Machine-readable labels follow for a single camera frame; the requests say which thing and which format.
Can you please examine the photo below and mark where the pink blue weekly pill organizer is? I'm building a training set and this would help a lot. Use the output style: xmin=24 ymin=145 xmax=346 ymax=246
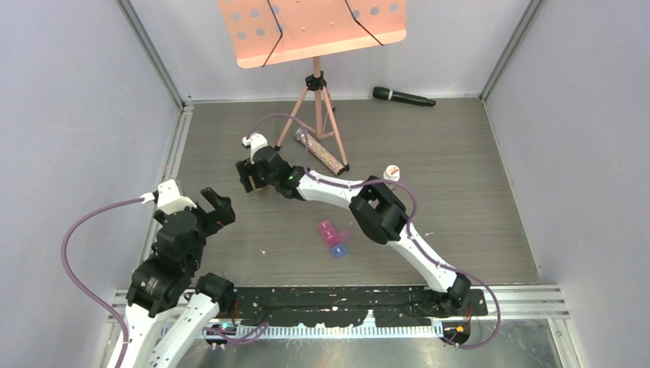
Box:
xmin=317 ymin=220 xmax=350 ymax=258

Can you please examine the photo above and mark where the white vitamin pill bottle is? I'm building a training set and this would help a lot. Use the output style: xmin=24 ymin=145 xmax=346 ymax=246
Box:
xmin=382 ymin=164 xmax=401 ymax=182

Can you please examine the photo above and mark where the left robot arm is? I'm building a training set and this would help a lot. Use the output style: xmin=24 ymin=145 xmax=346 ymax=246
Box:
xmin=109 ymin=180 xmax=236 ymax=367

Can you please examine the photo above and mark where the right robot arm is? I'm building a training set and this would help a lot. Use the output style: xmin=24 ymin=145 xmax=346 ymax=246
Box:
xmin=235 ymin=143 xmax=471 ymax=315

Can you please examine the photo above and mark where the black microphone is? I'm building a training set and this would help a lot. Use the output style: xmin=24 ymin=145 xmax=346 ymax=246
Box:
xmin=372 ymin=87 xmax=437 ymax=107

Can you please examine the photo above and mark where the pink music stand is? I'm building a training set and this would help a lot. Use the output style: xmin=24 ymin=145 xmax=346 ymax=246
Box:
xmin=217 ymin=0 xmax=407 ymax=175

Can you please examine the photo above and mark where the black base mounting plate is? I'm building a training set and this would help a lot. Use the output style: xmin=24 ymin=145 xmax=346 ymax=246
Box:
xmin=219 ymin=286 xmax=488 ymax=327

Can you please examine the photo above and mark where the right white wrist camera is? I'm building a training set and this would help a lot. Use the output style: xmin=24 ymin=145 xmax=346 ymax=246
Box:
xmin=241 ymin=133 xmax=269 ymax=164

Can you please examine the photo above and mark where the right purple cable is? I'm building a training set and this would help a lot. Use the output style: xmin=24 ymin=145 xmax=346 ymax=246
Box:
xmin=248 ymin=113 xmax=503 ymax=350

